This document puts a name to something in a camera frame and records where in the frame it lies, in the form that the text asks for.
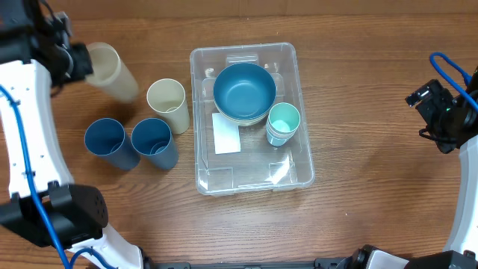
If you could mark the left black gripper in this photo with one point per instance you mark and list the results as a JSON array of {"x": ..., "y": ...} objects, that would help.
[{"x": 84, "y": 66}]

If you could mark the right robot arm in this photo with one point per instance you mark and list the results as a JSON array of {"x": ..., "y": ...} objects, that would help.
[{"x": 463, "y": 235}]

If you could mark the mint green small cup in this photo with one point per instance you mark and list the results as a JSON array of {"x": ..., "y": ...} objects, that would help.
[{"x": 283, "y": 120}]

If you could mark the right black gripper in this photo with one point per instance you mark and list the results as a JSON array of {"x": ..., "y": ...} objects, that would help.
[{"x": 435, "y": 100}]

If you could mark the cream bowl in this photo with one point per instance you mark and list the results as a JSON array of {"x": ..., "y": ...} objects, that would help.
[{"x": 244, "y": 113}]

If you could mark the dark blue tall cup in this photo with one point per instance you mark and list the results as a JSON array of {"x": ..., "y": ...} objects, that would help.
[
  {"x": 153, "y": 138},
  {"x": 107, "y": 139}
]

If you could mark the clear plastic storage container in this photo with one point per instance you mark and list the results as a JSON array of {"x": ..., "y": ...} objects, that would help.
[{"x": 258, "y": 166}]

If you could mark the dark blue bowl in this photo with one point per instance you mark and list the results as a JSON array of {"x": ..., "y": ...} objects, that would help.
[{"x": 244, "y": 82}]

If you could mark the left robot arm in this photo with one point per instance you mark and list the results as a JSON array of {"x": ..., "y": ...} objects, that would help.
[{"x": 46, "y": 206}]

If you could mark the light blue small cup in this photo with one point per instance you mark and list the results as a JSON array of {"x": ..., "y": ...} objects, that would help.
[{"x": 275, "y": 139}]

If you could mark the cream tall cup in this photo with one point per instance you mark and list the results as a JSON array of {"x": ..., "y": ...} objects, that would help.
[
  {"x": 167, "y": 98},
  {"x": 110, "y": 74}
]

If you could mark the white label in container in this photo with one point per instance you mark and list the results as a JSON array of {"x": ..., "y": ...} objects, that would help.
[{"x": 226, "y": 135}]

